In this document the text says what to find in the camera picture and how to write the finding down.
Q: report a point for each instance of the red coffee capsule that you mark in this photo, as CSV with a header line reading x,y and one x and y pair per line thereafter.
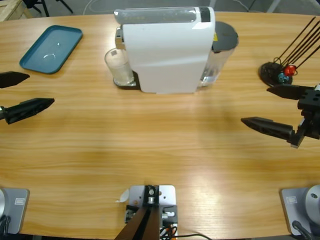
x,y
290,70

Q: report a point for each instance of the clear glass cup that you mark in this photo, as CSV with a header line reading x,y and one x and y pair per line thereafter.
x,y
118,67

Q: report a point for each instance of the dark camera post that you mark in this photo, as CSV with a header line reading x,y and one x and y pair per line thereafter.
x,y
142,225

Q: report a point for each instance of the white capsule coffee machine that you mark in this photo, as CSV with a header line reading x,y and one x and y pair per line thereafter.
x,y
167,55

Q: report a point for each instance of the clear water tank black lid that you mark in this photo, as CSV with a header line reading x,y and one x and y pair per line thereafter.
x,y
223,35

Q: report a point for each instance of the silver grille drip tray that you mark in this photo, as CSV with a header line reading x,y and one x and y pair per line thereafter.
x,y
135,83

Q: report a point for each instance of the silver coffee machine lever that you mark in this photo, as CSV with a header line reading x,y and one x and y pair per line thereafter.
x,y
155,15

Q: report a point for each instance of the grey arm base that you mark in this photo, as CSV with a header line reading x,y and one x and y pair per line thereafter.
x,y
16,210
297,207

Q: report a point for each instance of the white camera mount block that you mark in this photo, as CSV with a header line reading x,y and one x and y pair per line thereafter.
x,y
167,195

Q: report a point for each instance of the black stand legs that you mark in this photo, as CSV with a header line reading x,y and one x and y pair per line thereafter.
x,y
45,6

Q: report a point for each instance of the light wooden crate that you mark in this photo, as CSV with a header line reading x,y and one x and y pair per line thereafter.
x,y
11,10

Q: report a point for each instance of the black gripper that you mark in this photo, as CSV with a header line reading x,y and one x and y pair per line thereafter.
x,y
2,113
312,112

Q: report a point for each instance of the grey metal leg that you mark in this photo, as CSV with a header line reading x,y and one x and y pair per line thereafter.
x,y
273,5

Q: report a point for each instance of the white tape tab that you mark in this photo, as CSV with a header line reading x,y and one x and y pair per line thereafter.
x,y
123,196

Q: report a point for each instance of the black capsule holder with rods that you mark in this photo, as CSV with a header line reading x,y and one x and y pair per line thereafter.
x,y
268,72

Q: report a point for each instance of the teal plastic tray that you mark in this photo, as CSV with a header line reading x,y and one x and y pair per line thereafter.
x,y
52,45

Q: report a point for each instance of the blue coffee capsule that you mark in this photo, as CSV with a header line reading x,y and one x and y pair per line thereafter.
x,y
283,77

